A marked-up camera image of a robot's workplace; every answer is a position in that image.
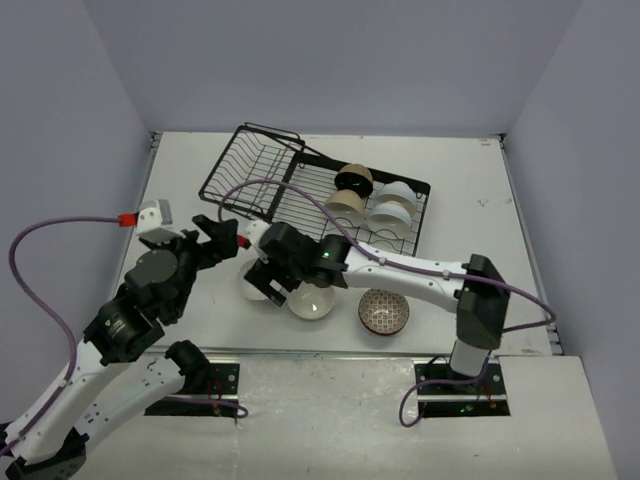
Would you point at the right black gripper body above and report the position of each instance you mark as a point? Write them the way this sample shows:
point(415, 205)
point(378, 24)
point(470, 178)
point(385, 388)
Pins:
point(291, 273)

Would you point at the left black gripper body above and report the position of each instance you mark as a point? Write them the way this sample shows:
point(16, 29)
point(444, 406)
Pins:
point(189, 256)

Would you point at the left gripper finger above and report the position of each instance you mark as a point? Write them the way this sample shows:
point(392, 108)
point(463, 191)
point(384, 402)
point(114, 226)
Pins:
point(150, 245)
point(223, 241)

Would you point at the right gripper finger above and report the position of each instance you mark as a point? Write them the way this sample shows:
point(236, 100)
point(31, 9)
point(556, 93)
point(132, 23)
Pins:
point(259, 276)
point(280, 292)

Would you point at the white bowl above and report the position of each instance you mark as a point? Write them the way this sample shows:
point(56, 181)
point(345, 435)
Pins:
point(391, 216)
point(247, 290)
point(398, 191)

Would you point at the tan bowl with leaf motif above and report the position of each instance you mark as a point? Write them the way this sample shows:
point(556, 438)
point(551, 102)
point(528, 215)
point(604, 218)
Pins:
point(311, 303)

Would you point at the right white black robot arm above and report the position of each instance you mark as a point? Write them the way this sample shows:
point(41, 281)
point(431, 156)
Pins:
point(472, 290)

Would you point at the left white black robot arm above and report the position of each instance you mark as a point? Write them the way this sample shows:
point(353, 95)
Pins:
point(52, 439)

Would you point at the plain tan bowl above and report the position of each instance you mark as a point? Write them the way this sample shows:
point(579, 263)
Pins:
point(346, 205)

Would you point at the black glazed tan bowl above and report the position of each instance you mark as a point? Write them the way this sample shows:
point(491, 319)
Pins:
point(355, 177)

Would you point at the red patterned bowl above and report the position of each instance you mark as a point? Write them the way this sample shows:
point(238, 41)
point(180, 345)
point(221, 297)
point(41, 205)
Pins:
point(383, 313)

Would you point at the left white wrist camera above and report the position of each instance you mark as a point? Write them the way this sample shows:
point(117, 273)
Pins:
point(155, 223)

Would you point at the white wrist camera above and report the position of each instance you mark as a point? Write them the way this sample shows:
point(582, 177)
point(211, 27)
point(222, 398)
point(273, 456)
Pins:
point(252, 231)
point(155, 223)

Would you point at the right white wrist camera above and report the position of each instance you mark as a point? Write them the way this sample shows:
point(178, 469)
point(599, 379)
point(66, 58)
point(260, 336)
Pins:
point(252, 231)

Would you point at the black wire dish rack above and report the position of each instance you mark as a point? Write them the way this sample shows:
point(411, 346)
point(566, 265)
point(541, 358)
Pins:
point(257, 159)

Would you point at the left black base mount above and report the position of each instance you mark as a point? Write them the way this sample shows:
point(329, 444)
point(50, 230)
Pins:
point(218, 384)

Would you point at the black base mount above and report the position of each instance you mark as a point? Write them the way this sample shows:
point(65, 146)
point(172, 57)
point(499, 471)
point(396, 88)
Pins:
point(218, 384)
point(487, 398)

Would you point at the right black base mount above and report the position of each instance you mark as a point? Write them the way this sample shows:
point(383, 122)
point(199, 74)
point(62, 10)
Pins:
point(487, 398)

